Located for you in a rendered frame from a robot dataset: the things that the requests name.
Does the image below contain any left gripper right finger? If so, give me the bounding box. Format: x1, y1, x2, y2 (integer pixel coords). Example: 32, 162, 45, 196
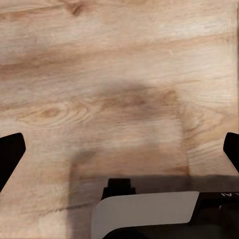
223, 132, 239, 173

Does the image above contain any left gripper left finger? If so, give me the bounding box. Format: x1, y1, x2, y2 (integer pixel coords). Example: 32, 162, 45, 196
0, 132, 26, 192

